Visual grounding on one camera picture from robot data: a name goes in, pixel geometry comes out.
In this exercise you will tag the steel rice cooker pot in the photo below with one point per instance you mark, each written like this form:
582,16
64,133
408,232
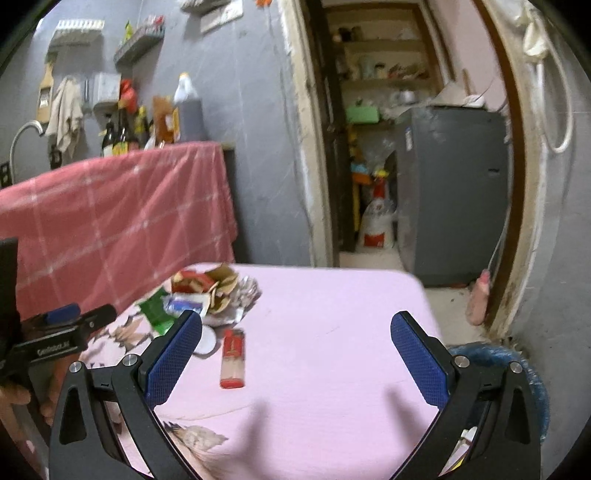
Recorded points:
406,97

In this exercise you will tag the pink slipper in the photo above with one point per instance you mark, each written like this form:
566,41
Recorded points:
478,300

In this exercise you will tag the grey washing machine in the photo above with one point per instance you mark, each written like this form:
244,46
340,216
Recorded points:
452,184

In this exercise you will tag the person's left hand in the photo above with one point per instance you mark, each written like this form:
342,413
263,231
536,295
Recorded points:
14,397

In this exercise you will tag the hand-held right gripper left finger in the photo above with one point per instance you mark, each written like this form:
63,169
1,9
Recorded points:
173,355

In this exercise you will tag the dark jar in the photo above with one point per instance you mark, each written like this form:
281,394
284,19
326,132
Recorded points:
351,34

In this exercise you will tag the red carton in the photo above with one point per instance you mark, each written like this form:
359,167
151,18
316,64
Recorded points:
189,282

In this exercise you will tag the large oil bottle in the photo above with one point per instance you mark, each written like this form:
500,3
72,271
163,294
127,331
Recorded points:
189,115

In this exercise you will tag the green box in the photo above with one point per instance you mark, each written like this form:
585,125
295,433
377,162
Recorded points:
362,114

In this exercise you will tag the blue white packet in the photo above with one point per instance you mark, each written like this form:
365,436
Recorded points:
184,305

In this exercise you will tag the wooden door frame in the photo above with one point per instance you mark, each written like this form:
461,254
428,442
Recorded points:
314,184

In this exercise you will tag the white round lid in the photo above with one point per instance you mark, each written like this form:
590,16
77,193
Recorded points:
207,344

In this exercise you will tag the white wall shelf basket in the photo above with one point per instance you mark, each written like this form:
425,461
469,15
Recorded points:
138,44

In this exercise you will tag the pale green cup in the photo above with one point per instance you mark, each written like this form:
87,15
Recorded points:
365,67

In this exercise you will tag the wooden wall shelves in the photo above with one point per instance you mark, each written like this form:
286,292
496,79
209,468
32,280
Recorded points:
388,44

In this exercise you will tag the blue bucket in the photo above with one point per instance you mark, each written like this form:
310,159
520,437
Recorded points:
535,392

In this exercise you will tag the brown yellow sauce bottle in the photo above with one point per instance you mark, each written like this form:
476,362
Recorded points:
164,120

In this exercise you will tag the white perforated cutlery holder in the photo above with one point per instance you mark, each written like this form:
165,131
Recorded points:
106,90

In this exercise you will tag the white perforated wall basket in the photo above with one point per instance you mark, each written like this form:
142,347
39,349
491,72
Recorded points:
76,30

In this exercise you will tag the white sack red label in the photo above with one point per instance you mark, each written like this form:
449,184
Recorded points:
378,226

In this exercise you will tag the dark sauce bottle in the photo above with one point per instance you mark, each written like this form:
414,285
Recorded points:
108,143
125,134

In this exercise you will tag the beige towel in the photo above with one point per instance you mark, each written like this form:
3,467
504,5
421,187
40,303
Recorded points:
64,115

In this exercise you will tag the steel faucet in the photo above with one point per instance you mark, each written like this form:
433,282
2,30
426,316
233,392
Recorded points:
25,127

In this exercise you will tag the pink floral tablecloth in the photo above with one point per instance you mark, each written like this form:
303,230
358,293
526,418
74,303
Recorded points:
300,346

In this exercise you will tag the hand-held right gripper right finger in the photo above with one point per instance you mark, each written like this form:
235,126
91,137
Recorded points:
420,364

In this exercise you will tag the green seasoning packet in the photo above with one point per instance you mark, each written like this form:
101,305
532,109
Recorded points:
129,31

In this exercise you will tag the pink checked blanket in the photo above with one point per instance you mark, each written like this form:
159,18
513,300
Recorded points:
115,221

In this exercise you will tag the wall switch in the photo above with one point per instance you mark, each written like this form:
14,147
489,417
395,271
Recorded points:
212,22

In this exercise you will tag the red plastic bag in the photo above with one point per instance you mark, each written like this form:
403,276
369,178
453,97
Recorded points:
128,94

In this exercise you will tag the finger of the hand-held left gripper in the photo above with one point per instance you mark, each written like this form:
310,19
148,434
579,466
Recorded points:
99,317
60,316

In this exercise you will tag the foil wrapper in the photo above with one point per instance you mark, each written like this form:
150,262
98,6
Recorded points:
244,300

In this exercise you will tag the wall socket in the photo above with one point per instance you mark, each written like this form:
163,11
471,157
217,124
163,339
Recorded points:
233,13

